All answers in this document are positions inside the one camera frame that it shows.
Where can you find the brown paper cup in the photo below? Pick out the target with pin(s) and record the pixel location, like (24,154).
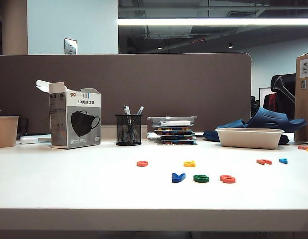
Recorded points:
(5,132)

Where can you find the colourful magnet letter pack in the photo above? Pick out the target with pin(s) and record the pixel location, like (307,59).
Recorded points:
(176,137)
(176,134)
(172,129)
(176,142)

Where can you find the black and silver pen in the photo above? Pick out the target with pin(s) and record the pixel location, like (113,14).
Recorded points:
(140,110)
(126,109)

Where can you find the black mesh pen holder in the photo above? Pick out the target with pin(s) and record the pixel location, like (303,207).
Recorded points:
(128,130)

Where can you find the yellow letter a magnet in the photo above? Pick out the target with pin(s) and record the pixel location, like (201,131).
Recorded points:
(189,163)

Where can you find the orange letter s magnet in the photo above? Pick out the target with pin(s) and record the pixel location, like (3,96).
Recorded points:
(227,179)

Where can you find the brown desk partition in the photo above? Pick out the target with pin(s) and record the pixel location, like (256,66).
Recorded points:
(144,87)

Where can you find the blue letter y magnet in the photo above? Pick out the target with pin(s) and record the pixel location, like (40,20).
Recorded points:
(178,177)

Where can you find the white monitor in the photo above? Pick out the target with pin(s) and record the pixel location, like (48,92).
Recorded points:
(264,93)

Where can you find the beige pulp food container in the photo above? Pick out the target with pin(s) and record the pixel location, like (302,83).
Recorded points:
(248,139)

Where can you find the red garment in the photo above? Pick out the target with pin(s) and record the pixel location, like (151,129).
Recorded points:
(271,101)

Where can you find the white flat packet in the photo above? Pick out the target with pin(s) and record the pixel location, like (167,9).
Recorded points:
(174,123)

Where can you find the green letter e magnet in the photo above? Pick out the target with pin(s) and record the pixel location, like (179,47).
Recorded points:
(200,178)

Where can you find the black office chair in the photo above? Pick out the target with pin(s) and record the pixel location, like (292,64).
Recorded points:
(283,99)

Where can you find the white earbuds case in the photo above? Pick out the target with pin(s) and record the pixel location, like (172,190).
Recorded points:
(29,140)

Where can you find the orange letter c magnet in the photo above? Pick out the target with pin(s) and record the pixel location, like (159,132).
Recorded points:
(142,163)

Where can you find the orange letter n magnet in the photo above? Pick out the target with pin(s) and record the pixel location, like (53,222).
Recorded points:
(263,161)

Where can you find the light blue letter magnet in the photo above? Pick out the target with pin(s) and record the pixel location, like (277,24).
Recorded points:
(283,160)

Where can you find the grey face mask box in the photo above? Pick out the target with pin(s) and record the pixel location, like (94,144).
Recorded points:
(74,119)

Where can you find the white ceiling light strip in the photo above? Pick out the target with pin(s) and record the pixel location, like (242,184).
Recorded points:
(213,21)

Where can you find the metal wall switch plate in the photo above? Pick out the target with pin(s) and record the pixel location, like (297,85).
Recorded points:
(70,46)

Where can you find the cardboard box with labels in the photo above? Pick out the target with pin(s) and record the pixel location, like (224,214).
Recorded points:
(303,99)

